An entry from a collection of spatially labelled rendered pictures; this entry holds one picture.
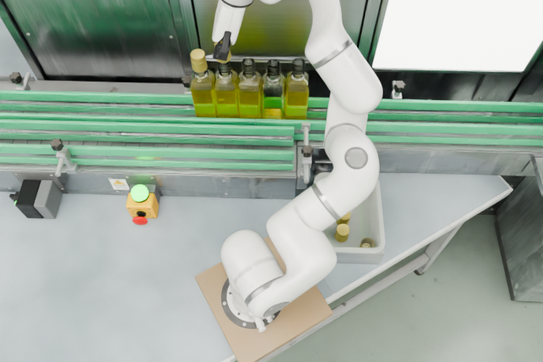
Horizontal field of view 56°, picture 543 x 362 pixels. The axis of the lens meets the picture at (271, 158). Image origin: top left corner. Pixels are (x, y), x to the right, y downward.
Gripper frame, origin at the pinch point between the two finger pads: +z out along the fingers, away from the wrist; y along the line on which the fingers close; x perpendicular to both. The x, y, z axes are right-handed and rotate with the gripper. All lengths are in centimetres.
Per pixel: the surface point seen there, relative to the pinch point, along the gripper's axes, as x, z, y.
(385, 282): 78, 82, 20
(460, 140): 67, 12, 4
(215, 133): 3.4, 25.2, 6.5
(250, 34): 7.3, 7.0, -12.6
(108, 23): -27.8, 17.4, -15.8
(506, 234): 127, 73, -3
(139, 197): -12.7, 38.7, 21.2
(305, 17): 18.6, -2.2, -12.7
